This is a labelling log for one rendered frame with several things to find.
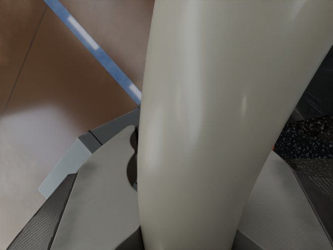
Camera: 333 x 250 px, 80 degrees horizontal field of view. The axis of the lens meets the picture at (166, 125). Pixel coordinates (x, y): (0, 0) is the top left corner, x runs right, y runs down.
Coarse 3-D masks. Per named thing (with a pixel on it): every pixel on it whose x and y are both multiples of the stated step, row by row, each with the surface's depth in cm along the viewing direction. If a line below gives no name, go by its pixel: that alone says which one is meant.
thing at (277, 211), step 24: (264, 168) 8; (288, 168) 8; (264, 192) 7; (288, 192) 7; (264, 216) 6; (288, 216) 6; (312, 216) 6; (240, 240) 6; (264, 240) 6; (288, 240) 6; (312, 240) 6
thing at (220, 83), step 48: (192, 0) 2; (240, 0) 2; (288, 0) 2; (192, 48) 3; (240, 48) 2; (288, 48) 2; (144, 96) 4; (192, 96) 3; (240, 96) 3; (288, 96) 3; (144, 144) 4; (192, 144) 3; (240, 144) 3; (144, 192) 5; (192, 192) 4; (240, 192) 4; (144, 240) 6; (192, 240) 4
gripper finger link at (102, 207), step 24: (120, 144) 10; (96, 168) 8; (120, 168) 8; (72, 192) 7; (96, 192) 7; (120, 192) 7; (72, 216) 7; (96, 216) 7; (120, 216) 6; (72, 240) 6; (96, 240) 6; (120, 240) 6
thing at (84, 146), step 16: (128, 112) 96; (96, 128) 75; (112, 128) 81; (80, 144) 67; (96, 144) 70; (64, 160) 73; (80, 160) 70; (48, 176) 80; (64, 176) 76; (48, 192) 83
